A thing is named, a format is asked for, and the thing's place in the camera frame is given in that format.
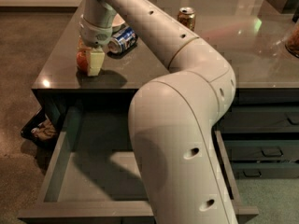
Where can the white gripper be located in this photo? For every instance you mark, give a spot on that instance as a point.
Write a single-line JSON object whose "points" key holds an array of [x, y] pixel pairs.
{"points": [[94, 34]]}

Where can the red apple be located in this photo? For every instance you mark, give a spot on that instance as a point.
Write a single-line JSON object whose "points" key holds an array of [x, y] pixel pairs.
{"points": [[82, 63]]}

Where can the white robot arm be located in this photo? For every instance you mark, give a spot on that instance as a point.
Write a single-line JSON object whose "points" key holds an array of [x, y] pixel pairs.
{"points": [[174, 109]]}

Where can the open grey top drawer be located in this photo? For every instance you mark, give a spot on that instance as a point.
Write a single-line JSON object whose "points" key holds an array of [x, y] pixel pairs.
{"points": [[124, 166]]}

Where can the blue soda can lying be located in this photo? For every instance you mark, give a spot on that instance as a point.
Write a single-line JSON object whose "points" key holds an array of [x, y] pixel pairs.
{"points": [[122, 40]]}

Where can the white bowl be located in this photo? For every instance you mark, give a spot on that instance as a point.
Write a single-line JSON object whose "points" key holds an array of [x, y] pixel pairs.
{"points": [[117, 23]]}

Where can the gold upright soda can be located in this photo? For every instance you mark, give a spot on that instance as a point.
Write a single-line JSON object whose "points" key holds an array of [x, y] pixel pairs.
{"points": [[186, 16]]}

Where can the brown jar at edge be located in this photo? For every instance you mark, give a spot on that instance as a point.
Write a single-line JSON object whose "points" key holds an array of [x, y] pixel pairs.
{"points": [[292, 42]]}

